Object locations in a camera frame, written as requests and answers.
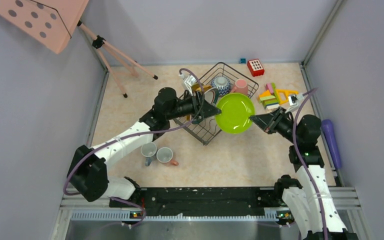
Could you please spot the red patterned bowl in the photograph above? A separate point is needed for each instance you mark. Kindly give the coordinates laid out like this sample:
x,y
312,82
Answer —
x,y
222,84

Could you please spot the large pink mug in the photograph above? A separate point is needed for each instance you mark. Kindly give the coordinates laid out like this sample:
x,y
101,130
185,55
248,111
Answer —
x,y
240,86

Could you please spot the red toy block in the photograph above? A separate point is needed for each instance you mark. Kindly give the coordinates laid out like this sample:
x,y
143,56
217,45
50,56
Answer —
x,y
255,67

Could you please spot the small pink mug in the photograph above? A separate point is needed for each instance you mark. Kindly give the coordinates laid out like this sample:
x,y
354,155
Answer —
x,y
166,156

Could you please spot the yellow polka dot plate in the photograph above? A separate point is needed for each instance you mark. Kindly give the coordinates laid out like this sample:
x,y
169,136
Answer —
x,y
197,88

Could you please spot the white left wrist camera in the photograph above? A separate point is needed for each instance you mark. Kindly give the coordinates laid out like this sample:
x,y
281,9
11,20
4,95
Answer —
x,y
187,82

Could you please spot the colourful toy block stack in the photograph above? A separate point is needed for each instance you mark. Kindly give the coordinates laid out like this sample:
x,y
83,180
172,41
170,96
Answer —
x,y
269,98

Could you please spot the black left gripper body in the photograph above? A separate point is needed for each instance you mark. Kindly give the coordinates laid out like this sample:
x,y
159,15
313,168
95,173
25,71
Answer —
x,y
189,106

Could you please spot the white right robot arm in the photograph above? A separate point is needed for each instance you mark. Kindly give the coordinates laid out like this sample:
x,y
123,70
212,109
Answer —
x,y
308,195

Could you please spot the yellow triangle toy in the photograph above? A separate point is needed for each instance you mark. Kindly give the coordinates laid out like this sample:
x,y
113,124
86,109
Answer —
x,y
282,95

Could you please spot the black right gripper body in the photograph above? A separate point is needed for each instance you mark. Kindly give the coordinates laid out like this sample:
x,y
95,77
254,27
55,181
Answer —
x,y
283,125

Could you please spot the purple handle tool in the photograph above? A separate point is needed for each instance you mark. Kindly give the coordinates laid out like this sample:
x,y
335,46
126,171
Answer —
x,y
329,134

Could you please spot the pink dotted board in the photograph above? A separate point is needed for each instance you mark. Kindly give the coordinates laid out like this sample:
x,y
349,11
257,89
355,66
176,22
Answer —
x,y
51,22

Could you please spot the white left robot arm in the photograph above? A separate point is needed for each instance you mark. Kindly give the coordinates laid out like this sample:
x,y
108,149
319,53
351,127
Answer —
x,y
88,173

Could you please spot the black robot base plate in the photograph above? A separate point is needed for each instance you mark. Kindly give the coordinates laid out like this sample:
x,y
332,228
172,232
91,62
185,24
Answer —
x,y
207,201

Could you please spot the grey wire dish rack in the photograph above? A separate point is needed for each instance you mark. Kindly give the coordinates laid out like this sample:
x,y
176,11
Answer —
x,y
206,130

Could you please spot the white plate teal rim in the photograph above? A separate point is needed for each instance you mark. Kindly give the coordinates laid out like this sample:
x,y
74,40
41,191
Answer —
x,y
211,96

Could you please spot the grey white mug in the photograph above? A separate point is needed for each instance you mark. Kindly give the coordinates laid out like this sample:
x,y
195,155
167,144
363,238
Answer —
x,y
149,151

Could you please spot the lime green plate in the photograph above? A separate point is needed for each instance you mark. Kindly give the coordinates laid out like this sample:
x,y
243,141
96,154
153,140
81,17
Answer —
x,y
236,110

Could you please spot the pink tripod stand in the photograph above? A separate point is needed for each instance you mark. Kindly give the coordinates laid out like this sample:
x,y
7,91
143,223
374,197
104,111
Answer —
x,y
99,43

